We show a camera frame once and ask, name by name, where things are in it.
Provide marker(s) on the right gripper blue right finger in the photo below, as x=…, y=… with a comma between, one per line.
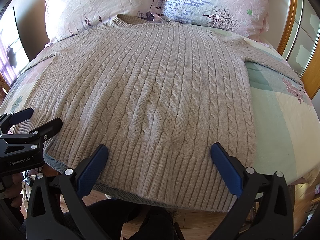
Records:
x=263, y=208

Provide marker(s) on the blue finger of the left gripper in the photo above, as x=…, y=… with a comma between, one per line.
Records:
x=33, y=140
x=12, y=119

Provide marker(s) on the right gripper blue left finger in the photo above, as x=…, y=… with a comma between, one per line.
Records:
x=56, y=209

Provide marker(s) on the beige cable knit sweater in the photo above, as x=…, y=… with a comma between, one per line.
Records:
x=158, y=96

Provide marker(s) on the person's left hand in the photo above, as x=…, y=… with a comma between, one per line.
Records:
x=14, y=192

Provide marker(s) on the pastel patchwork bed quilt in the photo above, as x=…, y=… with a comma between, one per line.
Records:
x=285, y=121

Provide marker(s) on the pink floral left pillow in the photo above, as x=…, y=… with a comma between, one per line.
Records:
x=65, y=18

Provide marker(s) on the pink floral pillow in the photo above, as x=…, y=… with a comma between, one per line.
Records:
x=248, y=18
x=65, y=18

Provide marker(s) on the wooden framed glass door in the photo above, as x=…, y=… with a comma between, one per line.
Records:
x=299, y=44

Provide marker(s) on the pink floral right pillow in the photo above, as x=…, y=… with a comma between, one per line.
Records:
x=248, y=18

